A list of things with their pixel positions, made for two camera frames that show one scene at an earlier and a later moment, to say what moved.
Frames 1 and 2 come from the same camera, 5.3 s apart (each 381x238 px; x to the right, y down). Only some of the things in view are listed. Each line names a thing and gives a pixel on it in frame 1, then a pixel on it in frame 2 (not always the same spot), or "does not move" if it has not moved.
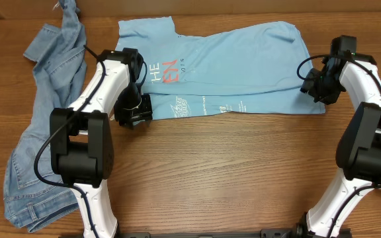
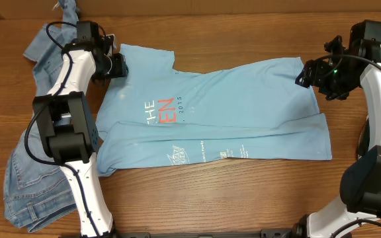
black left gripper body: (132, 105) → (114, 66)
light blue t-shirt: (256, 70) → (154, 116)
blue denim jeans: (34, 199) does not move
